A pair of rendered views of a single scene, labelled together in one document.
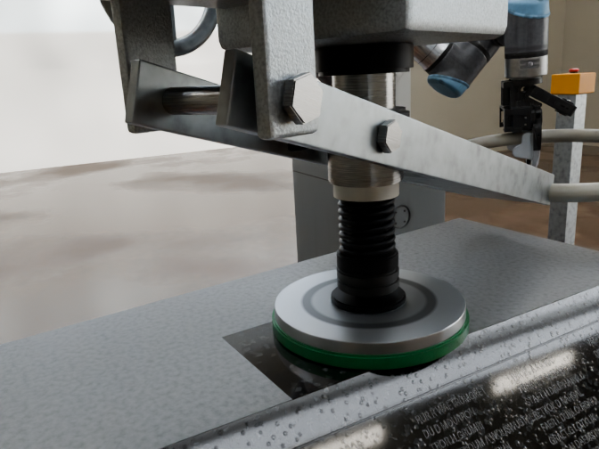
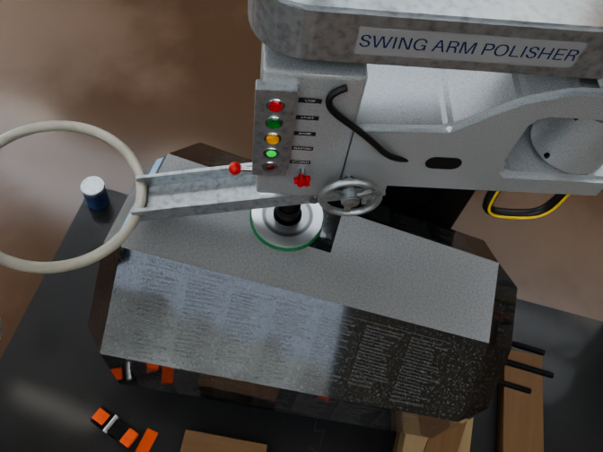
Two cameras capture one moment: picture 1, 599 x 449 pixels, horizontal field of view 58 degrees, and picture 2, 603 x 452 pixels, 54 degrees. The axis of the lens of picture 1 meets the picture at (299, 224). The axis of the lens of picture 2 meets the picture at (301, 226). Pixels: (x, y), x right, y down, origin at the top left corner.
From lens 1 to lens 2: 1.84 m
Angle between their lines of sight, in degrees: 99
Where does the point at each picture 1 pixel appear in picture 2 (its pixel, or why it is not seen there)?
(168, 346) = (346, 263)
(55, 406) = (390, 260)
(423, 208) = not seen: outside the picture
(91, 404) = (383, 253)
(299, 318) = (316, 223)
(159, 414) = (371, 234)
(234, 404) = (354, 221)
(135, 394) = (371, 247)
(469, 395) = not seen: hidden behind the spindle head
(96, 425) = (386, 243)
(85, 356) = (371, 281)
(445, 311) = not seen: hidden behind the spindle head
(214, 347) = (336, 248)
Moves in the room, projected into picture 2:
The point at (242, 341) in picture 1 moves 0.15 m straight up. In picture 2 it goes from (327, 244) to (335, 219)
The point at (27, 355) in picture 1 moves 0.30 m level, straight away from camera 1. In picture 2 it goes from (385, 299) to (357, 402)
